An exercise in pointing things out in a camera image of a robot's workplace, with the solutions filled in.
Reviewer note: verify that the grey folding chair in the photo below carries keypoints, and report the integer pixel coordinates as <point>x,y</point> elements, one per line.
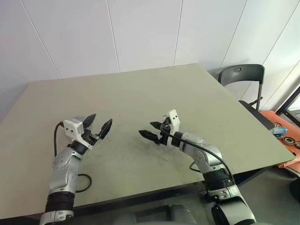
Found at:
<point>239,77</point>

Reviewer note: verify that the orange tray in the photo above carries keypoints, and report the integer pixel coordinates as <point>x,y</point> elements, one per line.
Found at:
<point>267,116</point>

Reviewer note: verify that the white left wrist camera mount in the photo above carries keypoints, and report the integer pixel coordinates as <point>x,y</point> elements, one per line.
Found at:
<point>72,129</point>

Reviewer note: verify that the orange black pen tool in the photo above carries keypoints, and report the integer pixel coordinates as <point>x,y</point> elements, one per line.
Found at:
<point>291,151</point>

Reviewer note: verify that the grey rounded robot torso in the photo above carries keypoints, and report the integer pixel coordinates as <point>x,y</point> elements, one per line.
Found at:
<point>180,214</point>

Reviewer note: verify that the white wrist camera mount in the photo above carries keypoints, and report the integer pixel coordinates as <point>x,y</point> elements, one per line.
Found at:
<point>72,129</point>
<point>174,118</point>

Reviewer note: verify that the small blue bottle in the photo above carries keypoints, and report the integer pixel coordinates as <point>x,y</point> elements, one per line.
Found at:
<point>280,130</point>

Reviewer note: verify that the round metal gear part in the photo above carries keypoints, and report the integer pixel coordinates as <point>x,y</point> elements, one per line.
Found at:
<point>277,124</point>

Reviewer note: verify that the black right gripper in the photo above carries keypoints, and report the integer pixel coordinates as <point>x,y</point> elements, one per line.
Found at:
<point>164,138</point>

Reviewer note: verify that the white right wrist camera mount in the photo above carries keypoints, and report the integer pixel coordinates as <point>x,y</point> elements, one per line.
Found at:
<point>174,118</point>

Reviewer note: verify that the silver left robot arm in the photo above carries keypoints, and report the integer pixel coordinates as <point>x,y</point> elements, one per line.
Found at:
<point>63,168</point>

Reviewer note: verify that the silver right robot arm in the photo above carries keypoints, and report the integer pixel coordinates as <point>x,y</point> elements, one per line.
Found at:
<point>204,154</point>

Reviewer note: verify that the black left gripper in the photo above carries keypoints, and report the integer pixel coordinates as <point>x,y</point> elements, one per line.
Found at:
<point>90,138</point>

